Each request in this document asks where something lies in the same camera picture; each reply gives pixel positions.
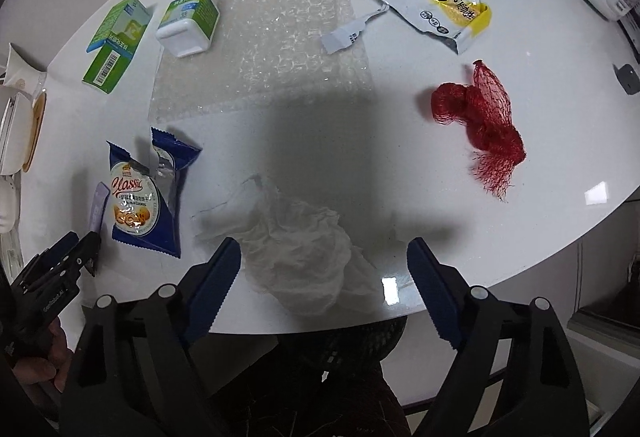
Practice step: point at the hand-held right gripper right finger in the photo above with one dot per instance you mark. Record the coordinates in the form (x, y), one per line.
(434, 292)

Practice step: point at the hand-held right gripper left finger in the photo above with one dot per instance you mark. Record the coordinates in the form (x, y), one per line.
(212, 289)

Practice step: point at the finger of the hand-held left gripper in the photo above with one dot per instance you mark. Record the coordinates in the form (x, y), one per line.
(90, 252)
(55, 254)

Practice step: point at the small purple sachet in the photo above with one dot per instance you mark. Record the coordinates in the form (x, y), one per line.
(99, 207)

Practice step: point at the white tissue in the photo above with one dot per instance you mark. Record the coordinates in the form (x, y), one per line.
(300, 252)

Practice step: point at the green medicine box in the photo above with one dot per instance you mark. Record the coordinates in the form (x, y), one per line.
(117, 47)

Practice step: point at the white medicine bottle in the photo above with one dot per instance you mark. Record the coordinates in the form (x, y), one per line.
(187, 19)

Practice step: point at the person's left hand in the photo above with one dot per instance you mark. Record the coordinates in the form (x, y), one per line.
(45, 367)

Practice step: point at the blue cookie wrapper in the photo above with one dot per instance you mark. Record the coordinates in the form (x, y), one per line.
(142, 207)

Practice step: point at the round wooden coaster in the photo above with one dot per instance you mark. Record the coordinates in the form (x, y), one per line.
(37, 127)

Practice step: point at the white bowl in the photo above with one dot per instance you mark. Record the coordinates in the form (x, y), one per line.
(12, 132)

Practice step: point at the grey cabinet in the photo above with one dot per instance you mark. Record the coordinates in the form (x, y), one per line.
(605, 297)

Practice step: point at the red mesh net bag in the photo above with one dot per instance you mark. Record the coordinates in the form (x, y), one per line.
(475, 117)

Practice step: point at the white ceramic pitcher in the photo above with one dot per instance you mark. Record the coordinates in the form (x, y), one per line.
(22, 64)

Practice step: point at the clear bubble wrap sheet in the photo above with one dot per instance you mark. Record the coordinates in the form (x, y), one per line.
(280, 32)

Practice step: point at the torn white wrapper strip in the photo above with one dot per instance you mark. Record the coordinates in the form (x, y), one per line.
(342, 37)

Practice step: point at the dark grey round object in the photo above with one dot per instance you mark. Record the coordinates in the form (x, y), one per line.
(627, 78)

